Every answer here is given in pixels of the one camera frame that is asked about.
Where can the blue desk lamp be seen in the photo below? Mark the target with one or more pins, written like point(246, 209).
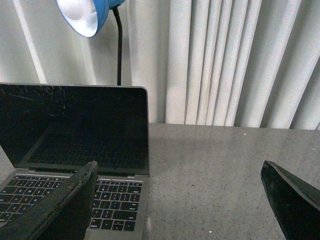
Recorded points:
point(87, 18)

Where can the white curtain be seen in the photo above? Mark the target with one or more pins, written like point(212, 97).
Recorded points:
point(247, 63)

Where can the grey laptop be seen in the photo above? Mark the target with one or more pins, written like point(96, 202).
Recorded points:
point(48, 132)

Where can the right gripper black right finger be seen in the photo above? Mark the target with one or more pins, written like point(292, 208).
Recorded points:
point(294, 202)

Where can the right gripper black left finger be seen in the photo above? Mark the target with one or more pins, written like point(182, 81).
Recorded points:
point(64, 214)

